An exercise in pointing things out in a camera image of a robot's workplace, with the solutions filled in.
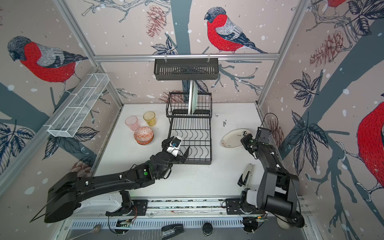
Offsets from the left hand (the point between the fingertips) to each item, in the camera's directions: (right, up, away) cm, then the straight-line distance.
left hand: (180, 142), depth 73 cm
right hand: (+35, -1, +16) cm, 39 cm away
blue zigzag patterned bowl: (-27, 0, +23) cm, 36 cm away
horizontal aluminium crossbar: (+2, +54, +27) cm, 60 cm away
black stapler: (-4, -39, -7) cm, 40 cm away
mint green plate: (+7, +24, +4) cm, 25 cm away
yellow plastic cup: (-25, +12, +30) cm, 40 cm away
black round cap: (+12, -33, -13) cm, 38 cm away
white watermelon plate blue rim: (+5, +21, +1) cm, 22 cm away
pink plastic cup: (-37, +9, +29) cm, 48 cm away
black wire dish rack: (+5, +14, +10) cm, 18 cm away
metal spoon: (-39, -39, -6) cm, 55 cm away
